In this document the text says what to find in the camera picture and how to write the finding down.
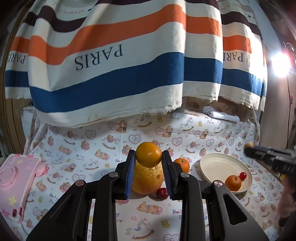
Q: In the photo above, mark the large yellow pomelo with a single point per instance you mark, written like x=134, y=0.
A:
x=147, y=180

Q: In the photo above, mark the person's right hand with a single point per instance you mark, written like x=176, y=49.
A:
x=287, y=201

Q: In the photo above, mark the small tan longan fruit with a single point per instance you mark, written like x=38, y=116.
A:
x=249, y=145

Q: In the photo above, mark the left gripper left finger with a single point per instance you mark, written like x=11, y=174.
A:
x=68, y=218

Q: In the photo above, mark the striped Paris cloth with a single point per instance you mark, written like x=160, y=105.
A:
x=86, y=61

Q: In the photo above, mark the bright lamp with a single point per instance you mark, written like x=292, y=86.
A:
x=281, y=63

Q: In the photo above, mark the small yellow tomato back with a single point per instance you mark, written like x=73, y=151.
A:
x=148, y=154

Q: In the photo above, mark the baby bear patterned tablecloth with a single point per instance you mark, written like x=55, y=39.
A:
x=90, y=152

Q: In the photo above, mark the pink phone case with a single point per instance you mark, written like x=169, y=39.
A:
x=17, y=175

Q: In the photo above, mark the red cherry tomato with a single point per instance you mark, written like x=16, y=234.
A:
x=242, y=176

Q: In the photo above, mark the orange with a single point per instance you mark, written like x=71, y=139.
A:
x=233, y=183
x=184, y=163

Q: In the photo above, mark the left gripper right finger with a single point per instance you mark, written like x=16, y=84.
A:
x=228, y=219

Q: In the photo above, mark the cream round plate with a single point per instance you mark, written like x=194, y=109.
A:
x=216, y=166

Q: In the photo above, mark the dark red strawberry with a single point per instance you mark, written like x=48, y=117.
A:
x=162, y=194

